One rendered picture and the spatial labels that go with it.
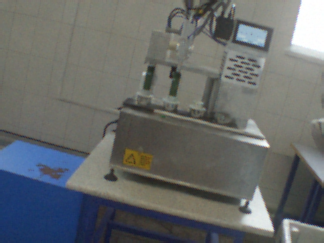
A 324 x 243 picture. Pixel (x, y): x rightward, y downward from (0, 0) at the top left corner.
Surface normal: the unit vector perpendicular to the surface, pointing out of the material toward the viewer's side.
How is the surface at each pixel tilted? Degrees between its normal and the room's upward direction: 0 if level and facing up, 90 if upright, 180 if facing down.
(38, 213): 90
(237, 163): 90
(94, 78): 90
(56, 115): 90
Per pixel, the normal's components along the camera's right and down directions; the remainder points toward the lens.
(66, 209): -0.06, 0.20
